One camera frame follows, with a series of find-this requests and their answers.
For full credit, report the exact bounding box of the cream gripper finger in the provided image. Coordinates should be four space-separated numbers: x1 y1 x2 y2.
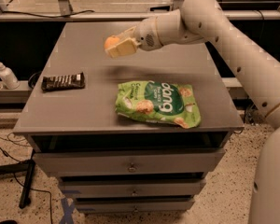
117 26 136 40
105 38 139 58

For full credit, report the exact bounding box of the orange fruit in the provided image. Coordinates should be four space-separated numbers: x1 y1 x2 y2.
104 35 119 49

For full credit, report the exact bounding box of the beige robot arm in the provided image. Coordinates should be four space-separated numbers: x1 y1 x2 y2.
105 0 280 224

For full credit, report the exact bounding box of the dark chocolate rxbar wrapper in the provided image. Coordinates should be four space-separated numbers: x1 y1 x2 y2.
41 73 85 91

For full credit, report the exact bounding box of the green dang chips bag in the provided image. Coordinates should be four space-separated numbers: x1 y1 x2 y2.
115 81 201 129

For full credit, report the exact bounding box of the grey drawer cabinet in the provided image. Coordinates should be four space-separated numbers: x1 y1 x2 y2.
14 22 243 213

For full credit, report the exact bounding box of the white pump bottle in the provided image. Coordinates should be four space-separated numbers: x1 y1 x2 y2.
0 62 20 90

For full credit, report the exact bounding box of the top grey drawer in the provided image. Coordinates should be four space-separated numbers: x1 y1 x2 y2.
34 148 225 176

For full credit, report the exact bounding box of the grey drawer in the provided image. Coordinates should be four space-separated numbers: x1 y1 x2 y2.
34 148 225 176
75 197 194 213
59 178 206 198

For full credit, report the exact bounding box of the middle grey drawer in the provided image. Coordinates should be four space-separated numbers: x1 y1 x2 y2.
59 178 206 198

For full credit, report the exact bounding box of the black stand leg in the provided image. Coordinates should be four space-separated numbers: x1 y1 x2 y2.
0 158 35 209

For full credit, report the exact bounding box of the bottom grey drawer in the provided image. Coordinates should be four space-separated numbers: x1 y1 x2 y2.
75 197 194 213

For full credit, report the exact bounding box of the blue tape cross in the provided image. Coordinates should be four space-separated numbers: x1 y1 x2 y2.
59 198 75 224

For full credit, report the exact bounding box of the metal frame rail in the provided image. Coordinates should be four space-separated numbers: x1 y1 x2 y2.
0 10 280 22

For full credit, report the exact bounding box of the black floor cable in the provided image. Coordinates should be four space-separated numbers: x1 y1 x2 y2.
0 124 54 224

